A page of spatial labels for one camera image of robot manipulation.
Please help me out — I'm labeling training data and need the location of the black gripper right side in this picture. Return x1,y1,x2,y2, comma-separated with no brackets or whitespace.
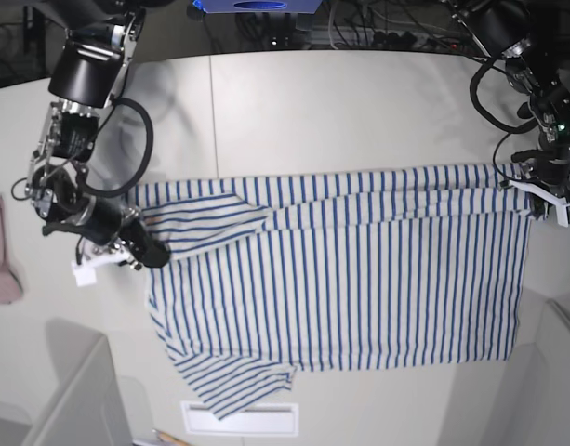
41,196,170,269

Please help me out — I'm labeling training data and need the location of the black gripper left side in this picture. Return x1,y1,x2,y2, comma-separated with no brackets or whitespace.
511,138,570,221

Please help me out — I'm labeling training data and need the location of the blue white striped T-shirt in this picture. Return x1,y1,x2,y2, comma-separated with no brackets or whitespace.
129,164,533,419

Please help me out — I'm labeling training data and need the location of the grey bin left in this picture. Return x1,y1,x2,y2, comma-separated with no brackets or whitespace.
0,318,153,445

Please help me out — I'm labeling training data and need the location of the grey bin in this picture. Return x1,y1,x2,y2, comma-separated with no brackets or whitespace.
0,318,153,445
437,295,570,445

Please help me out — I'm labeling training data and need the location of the grey bin right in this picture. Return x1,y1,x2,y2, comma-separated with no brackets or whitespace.
437,295,570,445

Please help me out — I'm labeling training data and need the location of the white rectangular tray slot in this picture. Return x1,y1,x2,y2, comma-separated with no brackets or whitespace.
181,401,299,438

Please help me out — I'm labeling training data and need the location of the black power strip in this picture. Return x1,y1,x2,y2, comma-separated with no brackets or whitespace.
369,31,460,52

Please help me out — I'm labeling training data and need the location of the blue box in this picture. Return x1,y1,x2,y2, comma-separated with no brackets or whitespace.
192,0,322,14

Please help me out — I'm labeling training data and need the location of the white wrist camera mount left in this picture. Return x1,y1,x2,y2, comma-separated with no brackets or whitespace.
499,179,570,228

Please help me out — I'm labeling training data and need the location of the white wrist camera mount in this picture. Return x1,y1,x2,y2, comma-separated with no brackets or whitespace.
499,179,570,228
72,249,130,287

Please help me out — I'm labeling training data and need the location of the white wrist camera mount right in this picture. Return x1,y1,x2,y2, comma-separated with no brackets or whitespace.
72,249,130,287

